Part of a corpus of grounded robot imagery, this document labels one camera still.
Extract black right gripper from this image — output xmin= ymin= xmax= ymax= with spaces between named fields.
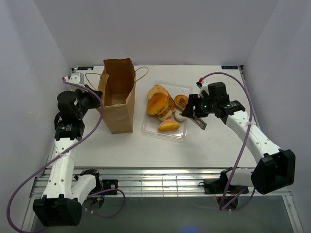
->
xmin=181 ymin=94 xmax=216 ymax=118

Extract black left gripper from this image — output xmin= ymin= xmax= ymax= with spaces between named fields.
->
xmin=74 ymin=84 xmax=103 ymax=119

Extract metal serving tongs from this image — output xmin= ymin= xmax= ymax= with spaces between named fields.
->
xmin=169 ymin=97 xmax=207 ymax=130

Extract white frosted donut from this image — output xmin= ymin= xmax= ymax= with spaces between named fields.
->
xmin=174 ymin=110 xmax=187 ymax=121

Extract brown glazed donut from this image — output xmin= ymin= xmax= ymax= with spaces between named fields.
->
xmin=174 ymin=95 xmax=188 ymax=108

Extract brown paper bag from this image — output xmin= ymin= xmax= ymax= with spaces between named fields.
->
xmin=96 ymin=58 xmax=137 ymax=134

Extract small tan bread roll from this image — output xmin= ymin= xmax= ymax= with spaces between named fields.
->
xmin=157 ymin=104 xmax=173 ymax=122

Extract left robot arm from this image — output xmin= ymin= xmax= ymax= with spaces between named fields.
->
xmin=33 ymin=89 xmax=103 ymax=227

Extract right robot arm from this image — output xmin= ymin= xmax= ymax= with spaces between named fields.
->
xmin=182 ymin=80 xmax=295 ymax=194

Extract orange bread wedge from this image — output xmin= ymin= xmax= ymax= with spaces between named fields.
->
xmin=167 ymin=93 xmax=176 ymax=112

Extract curved croissant bread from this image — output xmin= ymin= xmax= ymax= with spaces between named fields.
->
xmin=147 ymin=84 xmax=169 ymax=100

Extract sugared half bun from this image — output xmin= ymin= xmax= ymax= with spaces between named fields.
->
xmin=158 ymin=119 xmax=180 ymax=132

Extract clear plastic tray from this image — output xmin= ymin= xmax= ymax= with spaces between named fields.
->
xmin=142 ymin=80 xmax=192 ymax=141

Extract blue label sticker left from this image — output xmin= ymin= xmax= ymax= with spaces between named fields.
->
xmin=77 ymin=66 xmax=94 ymax=71

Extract blue label sticker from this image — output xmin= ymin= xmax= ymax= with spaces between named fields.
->
xmin=221 ymin=66 xmax=239 ymax=70
xmin=77 ymin=66 xmax=94 ymax=71

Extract blue label sticker right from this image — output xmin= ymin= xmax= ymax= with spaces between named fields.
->
xmin=221 ymin=66 xmax=239 ymax=70

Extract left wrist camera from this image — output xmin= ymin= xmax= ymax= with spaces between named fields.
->
xmin=62 ymin=72 xmax=85 ymax=90

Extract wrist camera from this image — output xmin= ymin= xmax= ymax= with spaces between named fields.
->
xmin=196 ymin=77 xmax=209 ymax=98
xmin=62 ymin=72 xmax=85 ymax=90

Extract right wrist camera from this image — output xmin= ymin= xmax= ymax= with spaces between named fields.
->
xmin=196 ymin=77 xmax=209 ymax=98

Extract large orange ring bread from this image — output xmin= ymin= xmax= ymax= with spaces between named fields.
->
xmin=146 ymin=93 xmax=167 ymax=115

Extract aluminium frame rail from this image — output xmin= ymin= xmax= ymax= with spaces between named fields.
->
xmin=29 ymin=167 xmax=292 ymax=198

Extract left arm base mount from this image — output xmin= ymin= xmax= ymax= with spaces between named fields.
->
xmin=84 ymin=179 xmax=119 ymax=211

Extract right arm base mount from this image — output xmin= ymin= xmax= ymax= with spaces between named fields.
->
xmin=198 ymin=179 xmax=249 ymax=205

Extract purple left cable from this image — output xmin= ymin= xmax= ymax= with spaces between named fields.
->
xmin=6 ymin=81 xmax=126 ymax=231

